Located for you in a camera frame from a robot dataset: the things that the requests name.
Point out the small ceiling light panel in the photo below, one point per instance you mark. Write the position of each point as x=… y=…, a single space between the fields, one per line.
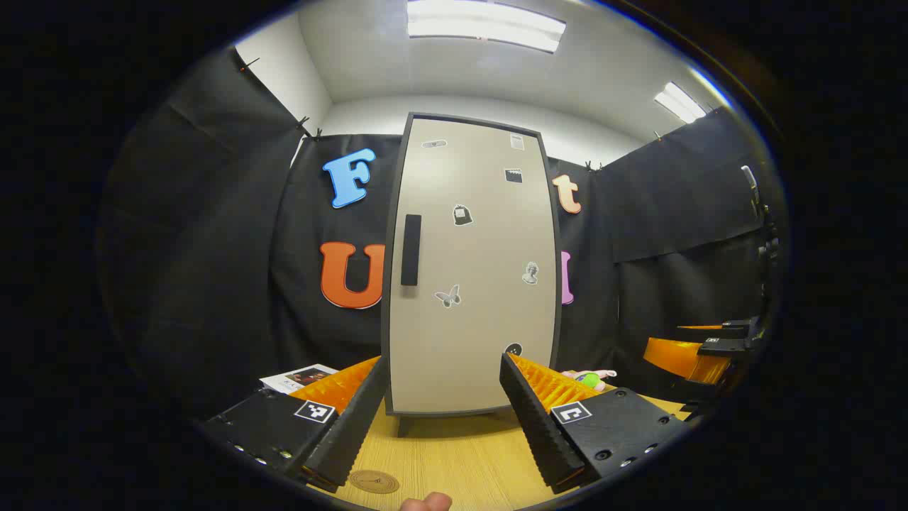
x=679 y=103

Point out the round brown coaster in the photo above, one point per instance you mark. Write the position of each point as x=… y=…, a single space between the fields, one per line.
x=374 y=482

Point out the black backdrop cloth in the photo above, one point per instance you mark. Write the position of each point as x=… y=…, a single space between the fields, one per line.
x=213 y=248

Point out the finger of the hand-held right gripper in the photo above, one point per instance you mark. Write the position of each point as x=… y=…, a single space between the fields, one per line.
x=738 y=325
x=681 y=358

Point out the pink and green plush toy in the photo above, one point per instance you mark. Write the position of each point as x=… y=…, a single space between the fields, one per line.
x=589 y=380

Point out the large ceiling light panel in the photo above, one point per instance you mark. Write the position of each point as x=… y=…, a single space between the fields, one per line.
x=482 y=25

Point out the white cover book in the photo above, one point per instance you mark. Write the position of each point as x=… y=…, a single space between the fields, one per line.
x=298 y=377

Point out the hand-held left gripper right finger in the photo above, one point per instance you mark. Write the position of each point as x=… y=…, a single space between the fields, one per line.
x=539 y=433

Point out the dark grey cabinet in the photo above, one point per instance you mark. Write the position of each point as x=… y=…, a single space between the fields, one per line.
x=405 y=426

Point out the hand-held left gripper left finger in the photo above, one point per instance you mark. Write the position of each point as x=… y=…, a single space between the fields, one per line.
x=355 y=433

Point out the beige cabinet door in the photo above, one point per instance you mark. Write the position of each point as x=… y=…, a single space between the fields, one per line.
x=482 y=284

